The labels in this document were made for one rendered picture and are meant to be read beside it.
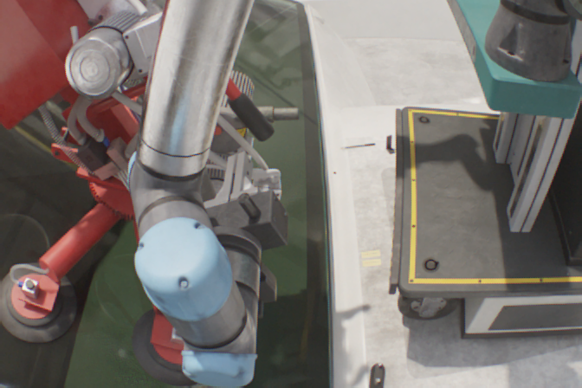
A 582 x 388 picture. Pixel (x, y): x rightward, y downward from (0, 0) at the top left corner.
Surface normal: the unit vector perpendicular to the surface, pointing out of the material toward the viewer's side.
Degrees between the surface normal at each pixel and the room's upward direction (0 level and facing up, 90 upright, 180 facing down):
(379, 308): 0
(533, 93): 90
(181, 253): 0
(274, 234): 90
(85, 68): 81
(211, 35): 88
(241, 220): 17
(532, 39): 72
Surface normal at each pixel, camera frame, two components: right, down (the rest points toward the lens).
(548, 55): -0.11, 0.43
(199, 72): 0.32, 0.59
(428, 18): -0.08, 0.68
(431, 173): -0.10, -0.73
